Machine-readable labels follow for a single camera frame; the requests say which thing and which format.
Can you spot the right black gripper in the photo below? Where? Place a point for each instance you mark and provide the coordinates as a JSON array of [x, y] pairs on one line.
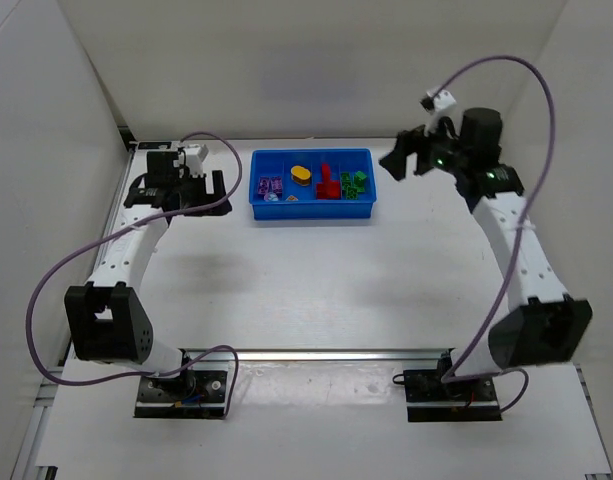
[[421, 151]]

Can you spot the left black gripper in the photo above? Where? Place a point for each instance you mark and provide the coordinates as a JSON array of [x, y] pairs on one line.
[[187, 201]]

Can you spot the small green bottom brick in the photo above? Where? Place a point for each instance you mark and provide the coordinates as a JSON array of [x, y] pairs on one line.
[[359, 180]]

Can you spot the green printed lego brick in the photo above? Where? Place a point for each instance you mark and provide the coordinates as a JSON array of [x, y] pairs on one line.
[[345, 179]]

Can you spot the yellow orange butterfly lego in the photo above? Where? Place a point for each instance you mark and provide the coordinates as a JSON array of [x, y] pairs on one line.
[[300, 175]]

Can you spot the red half-round lego brick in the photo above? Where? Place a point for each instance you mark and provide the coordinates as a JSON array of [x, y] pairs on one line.
[[328, 191]]

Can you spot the purple butterfly lego brick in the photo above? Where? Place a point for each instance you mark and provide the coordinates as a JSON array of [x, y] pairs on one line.
[[263, 186]]

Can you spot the green 2x4 lego brick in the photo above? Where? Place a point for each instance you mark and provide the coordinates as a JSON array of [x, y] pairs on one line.
[[352, 193]]

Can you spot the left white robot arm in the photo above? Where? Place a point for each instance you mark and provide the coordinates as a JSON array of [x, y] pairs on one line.
[[107, 320]]

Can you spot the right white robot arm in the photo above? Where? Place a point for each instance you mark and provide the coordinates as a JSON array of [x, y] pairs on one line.
[[544, 324]]

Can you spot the purple printed flat lego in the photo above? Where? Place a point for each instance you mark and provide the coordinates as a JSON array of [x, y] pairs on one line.
[[277, 185]]

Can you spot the blue divided plastic bin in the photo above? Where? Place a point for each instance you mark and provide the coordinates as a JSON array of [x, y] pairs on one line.
[[278, 162]]

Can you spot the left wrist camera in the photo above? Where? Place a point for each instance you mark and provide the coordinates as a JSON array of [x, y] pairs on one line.
[[193, 157]]

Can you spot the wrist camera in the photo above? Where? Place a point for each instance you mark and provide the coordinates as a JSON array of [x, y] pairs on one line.
[[437, 104], [193, 157]]

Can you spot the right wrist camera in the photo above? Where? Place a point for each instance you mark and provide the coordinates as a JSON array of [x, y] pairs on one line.
[[437, 104]]

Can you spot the aluminium frame rail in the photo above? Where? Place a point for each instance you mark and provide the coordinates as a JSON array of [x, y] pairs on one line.
[[348, 355]]

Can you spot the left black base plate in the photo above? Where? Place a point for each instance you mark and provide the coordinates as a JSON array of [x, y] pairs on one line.
[[200, 392]]

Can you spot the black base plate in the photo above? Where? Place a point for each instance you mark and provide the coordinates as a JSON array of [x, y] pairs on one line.
[[428, 400], [200, 392]]

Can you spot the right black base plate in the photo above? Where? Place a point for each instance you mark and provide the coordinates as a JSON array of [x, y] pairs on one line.
[[428, 400]]

